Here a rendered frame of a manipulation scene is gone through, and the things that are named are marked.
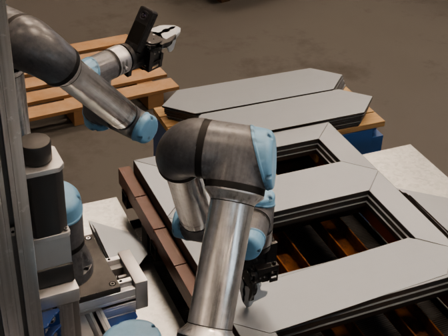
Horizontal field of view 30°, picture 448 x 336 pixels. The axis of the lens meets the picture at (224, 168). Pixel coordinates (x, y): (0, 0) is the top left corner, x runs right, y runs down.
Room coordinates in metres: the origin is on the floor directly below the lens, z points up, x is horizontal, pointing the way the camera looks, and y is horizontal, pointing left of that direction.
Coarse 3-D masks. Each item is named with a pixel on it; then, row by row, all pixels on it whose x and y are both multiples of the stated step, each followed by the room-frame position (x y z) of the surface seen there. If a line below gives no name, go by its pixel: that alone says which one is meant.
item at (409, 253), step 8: (400, 240) 1.95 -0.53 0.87; (408, 240) 1.95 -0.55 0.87; (392, 248) 1.91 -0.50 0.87; (400, 248) 1.91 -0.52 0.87; (408, 248) 1.91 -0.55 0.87; (416, 248) 1.92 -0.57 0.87; (400, 256) 1.88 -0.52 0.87; (408, 256) 1.88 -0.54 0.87; (416, 256) 1.88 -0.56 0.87; (424, 256) 1.88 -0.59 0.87; (408, 264) 1.84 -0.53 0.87; (416, 264) 1.84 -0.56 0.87; (424, 264) 1.84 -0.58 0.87; (432, 264) 1.85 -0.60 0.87; (416, 272) 1.81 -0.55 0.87; (424, 272) 1.81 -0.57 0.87; (432, 272) 1.81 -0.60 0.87; (440, 272) 1.81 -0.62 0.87; (424, 280) 1.77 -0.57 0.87
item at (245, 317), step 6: (240, 294) 1.68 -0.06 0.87; (240, 300) 1.66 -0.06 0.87; (240, 306) 1.64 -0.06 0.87; (240, 312) 1.62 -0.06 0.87; (246, 312) 1.62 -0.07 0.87; (252, 312) 1.62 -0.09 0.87; (240, 318) 1.59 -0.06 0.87; (246, 318) 1.59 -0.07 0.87; (252, 318) 1.59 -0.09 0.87; (258, 318) 1.60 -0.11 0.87; (240, 324) 1.57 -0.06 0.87; (246, 324) 1.57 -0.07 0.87; (252, 324) 1.57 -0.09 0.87; (258, 324) 1.57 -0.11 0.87; (264, 324) 1.57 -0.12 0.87; (264, 330) 1.55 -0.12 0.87
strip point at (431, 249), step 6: (414, 240) 1.95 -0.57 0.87; (420, 240) 1.95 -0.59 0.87; (420, 246) 1.93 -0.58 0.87; (426, 246) 1.93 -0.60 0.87; (432, 246) 1.93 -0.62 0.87; (438, 246) 1.93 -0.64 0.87; (444, 246) 1.93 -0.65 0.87; (426, 252) 1.90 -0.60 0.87; (432, 252) 1.90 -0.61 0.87; (438, 252) 1.90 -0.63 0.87; (444, 252) 1.90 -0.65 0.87; (432, 258) 1.87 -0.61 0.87; (438, 258) 1.87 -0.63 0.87; (444, 258) 1.87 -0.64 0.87; (438, 264) 1.85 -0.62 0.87; (444, 264) 1.85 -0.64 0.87; (444, 270) 1.82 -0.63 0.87
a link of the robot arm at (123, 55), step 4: (108, 48) 1.90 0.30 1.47; (112, 48) 1.90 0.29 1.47; (116, 48) 1.90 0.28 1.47; (120, 48) 1.90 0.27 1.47; (124, 48) 1.91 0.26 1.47; (116, 52) 1.88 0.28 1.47; (120, 52) 1.89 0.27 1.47; (124, 52) 1.89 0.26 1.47; (128, 52) 1.90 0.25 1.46; (120, 56) 1.88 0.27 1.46; (124, 56) 1.89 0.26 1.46; (128, 56) 1.89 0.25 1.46; (120, 60) 1.87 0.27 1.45; (124, 60) 1.88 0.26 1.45; (128, 60) 1.89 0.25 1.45; (124, 64) 1.88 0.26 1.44; (128, 64) 1.88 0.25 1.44; (124, 68) 1.87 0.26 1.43; (128, 68) 1.88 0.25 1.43; (124, 72) 1.88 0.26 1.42
